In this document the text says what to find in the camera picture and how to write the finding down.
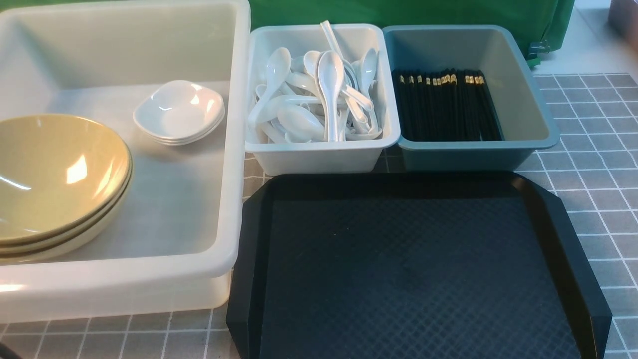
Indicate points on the white spoon bin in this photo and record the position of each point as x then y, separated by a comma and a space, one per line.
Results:
276, 152

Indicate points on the large translucent white tub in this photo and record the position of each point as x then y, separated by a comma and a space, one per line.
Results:
174, 241

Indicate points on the black chopsticks bundle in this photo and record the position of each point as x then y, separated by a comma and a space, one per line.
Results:
445, 106

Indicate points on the white sauce dish in tub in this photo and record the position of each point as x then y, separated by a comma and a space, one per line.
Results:
187, 140

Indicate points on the black serving tray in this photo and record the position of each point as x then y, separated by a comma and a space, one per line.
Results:
478, 265

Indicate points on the white spoon handle top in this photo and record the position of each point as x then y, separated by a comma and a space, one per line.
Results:
331, 38

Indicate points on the green cloth backdrop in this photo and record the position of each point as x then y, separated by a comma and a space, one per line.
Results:
538, 26

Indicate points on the white square sauce dish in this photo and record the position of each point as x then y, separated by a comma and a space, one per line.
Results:
179, 109

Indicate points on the teal chopstick bin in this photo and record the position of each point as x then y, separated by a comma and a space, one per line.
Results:
525, 119

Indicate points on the olive bowl in tub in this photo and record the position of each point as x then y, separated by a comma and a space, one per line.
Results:
43, 244

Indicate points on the white spoon left long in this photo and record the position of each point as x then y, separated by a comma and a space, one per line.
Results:
277, 69

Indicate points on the olive noodle bowl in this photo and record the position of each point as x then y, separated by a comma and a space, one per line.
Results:
56, 171

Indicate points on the cream bowl under stack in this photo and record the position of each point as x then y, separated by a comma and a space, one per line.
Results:
73, 243

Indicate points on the white spoon upright centre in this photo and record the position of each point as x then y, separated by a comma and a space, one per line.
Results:
330, 79

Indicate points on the white spoon lying bottom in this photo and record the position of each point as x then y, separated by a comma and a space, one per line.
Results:
300, 124

